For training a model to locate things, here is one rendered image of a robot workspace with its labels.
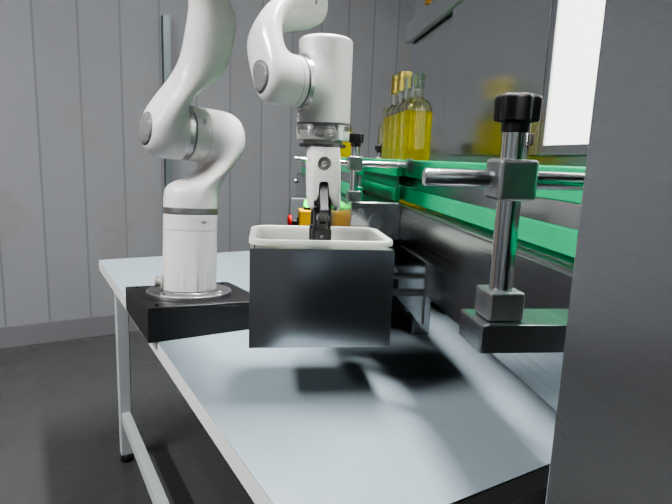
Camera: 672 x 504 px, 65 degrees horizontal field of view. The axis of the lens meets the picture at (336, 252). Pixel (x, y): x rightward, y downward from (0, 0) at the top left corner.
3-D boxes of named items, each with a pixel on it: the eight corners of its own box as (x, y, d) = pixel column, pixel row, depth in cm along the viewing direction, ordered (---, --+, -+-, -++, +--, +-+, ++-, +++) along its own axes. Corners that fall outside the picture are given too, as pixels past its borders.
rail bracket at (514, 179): (647, 427, 37) (697, 99, 33) (417, 435, 35) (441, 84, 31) (605, 397, 42) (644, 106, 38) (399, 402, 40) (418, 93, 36)
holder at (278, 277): (422, 346, 84) (429, 251, 82) (248, 348, 81) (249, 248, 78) (397, 314, 101) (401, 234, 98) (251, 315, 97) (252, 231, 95)
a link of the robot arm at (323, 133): (353, 124, 80) (352, 144, 80) (346, 127, 88) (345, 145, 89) (297, 121, 79) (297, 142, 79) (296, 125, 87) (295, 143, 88)
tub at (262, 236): (393, 297, 82) (397, 241, 81) (247, 296, 79) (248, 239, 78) (372, 272, 99) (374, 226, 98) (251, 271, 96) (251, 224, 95)
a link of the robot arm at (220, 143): (154, 211, 121) (155, 105, 118) (226, 212, 133) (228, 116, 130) (176, 214, 112) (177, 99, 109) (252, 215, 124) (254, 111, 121)
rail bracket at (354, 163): (411, 203, 99) (415, 135, 97) (322, 201, 97) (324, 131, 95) (407, 202, 102) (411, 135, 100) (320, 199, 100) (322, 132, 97)
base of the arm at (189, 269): (146, 303, 110) (146, 214, 108) (145, 287, 128) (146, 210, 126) (237, 300, 117) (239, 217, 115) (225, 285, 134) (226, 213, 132)
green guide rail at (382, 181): (399, 201, 103) (402, 159, 102) (394, 201, 103) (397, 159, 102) (316, 172, 274) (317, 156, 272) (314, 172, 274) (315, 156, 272)
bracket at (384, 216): (399, 240, 100) (401, 203, 99) (350, 239, 99) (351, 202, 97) (395, 237, 103) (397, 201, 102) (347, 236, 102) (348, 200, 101)
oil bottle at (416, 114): (427, 201, 112) (434, 96, 108) (401, 200, 111) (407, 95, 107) (419, 199, 117) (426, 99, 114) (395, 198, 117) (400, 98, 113)
